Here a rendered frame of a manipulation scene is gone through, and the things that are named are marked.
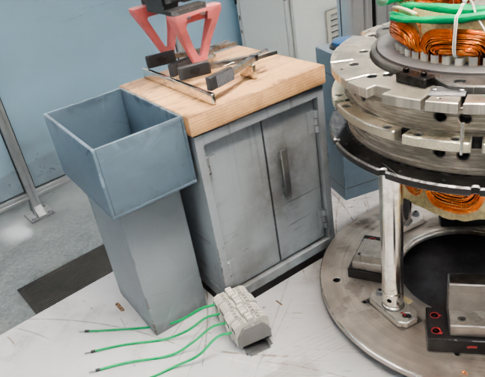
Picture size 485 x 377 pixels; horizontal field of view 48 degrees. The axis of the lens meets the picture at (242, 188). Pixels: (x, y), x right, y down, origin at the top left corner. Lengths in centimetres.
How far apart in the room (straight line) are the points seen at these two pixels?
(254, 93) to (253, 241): 20
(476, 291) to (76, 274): 186
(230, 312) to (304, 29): 232
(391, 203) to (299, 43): 232
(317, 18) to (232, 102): 235
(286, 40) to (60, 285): 162
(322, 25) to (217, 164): 238
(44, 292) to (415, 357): 181
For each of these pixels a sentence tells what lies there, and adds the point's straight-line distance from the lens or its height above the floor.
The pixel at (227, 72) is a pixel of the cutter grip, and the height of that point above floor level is 109.
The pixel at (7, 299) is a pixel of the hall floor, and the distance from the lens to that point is 236.
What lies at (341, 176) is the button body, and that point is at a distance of 93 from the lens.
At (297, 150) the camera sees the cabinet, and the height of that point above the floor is 96.
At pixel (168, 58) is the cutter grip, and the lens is 75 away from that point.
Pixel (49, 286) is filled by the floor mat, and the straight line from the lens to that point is 230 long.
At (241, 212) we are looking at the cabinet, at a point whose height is 91.
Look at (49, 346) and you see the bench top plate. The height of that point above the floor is 78.
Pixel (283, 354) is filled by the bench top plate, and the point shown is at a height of 78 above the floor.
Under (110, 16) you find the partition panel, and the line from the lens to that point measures 283.
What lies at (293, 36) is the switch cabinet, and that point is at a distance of 286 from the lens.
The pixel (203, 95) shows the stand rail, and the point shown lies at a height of 107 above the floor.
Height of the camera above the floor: 128
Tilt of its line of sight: 29 degrees down
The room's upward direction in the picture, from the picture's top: 10 degrees counter-clockwise
